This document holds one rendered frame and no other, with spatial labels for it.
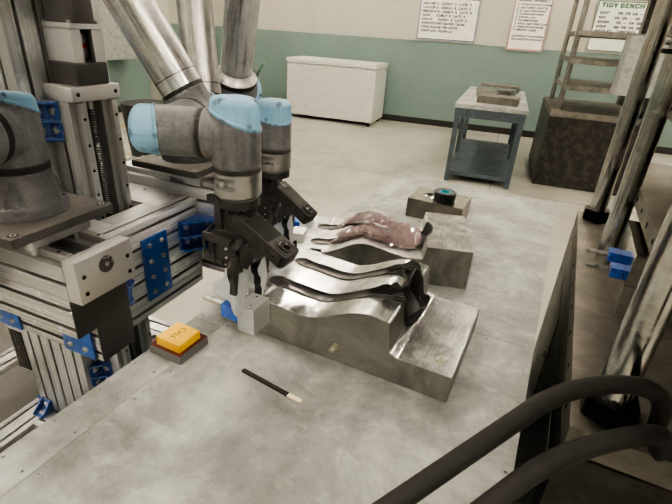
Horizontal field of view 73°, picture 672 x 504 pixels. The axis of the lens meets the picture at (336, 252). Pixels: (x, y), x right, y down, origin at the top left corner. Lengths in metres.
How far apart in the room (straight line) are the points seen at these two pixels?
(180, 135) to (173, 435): 0.47
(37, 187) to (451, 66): 7.48
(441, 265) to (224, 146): 0.71
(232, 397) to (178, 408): 0.09
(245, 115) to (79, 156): 0.63
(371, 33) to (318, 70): 1.19
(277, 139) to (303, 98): 6.91
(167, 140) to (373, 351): 0.51
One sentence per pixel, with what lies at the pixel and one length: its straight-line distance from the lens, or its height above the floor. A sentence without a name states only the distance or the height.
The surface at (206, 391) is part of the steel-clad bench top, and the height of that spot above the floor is 0.80.
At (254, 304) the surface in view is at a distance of 0.82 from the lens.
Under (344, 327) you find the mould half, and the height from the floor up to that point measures 0.89.
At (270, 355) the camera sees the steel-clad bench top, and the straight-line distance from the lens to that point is 0.95.
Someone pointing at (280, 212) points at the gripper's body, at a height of 1.01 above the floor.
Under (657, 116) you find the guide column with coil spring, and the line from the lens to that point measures 1.55.
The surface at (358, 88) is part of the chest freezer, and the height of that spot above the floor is 0.57.
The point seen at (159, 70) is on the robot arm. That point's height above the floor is 1.32.
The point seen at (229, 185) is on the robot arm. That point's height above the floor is 1.18.
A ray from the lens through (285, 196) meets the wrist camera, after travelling 1.03.
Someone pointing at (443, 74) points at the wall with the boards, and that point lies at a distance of 8.15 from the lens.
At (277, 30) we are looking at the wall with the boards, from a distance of 8.99.
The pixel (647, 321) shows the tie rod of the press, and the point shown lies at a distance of 0.89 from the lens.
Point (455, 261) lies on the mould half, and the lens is 1.22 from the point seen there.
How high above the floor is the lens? 1.40
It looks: 26 degrees down
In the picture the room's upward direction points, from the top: 4 degrees clockwise
